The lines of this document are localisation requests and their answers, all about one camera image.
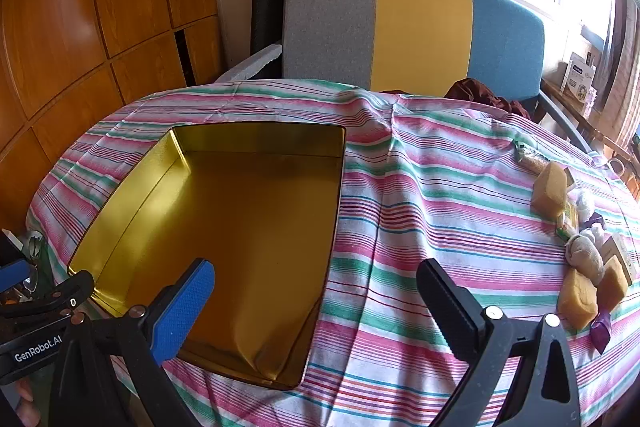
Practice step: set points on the striped tablecloth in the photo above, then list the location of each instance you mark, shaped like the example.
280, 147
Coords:
425, 217

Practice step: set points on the purple packet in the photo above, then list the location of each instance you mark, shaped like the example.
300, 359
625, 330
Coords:
600, 332

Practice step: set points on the black rolled mat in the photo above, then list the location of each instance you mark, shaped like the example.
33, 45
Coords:
265, 7

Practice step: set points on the striped curtain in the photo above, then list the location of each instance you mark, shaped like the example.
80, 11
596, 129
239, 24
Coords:
627, 72

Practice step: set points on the small white cloth ball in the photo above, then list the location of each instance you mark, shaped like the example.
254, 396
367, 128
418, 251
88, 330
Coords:
585, 203

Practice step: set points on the large white cloth ball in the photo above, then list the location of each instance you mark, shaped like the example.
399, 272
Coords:
585, 254

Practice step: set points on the white cardboard box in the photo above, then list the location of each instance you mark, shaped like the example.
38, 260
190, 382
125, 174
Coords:
579, 74

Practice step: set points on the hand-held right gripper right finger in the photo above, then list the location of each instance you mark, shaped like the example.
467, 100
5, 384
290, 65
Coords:
450, 312

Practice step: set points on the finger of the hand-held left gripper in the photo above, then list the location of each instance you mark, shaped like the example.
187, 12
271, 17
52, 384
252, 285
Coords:
65, 297
15, 271

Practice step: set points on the wooden wardrobe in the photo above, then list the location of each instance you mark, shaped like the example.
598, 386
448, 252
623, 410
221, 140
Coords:
75, 17

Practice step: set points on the grey yellow blue chair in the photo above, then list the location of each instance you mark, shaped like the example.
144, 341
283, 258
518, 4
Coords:
325, 22

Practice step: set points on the dark red cloth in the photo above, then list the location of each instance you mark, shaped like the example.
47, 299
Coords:
480, 94

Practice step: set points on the large yellow sponge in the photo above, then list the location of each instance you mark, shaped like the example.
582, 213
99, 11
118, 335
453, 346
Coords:
550, 191

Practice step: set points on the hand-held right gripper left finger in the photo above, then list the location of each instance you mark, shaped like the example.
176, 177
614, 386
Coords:
185, 309

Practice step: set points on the wooden side table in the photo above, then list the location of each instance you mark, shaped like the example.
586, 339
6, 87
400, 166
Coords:
575, 122

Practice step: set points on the person's left hand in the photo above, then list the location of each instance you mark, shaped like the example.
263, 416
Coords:
29, 407

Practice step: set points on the green yellow snack packet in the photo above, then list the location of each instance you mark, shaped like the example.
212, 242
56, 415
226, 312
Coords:
567, 221

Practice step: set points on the cream carton box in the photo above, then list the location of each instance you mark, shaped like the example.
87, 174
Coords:
620, 257

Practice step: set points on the gold metal tin box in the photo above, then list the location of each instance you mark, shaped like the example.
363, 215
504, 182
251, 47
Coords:
250, 232

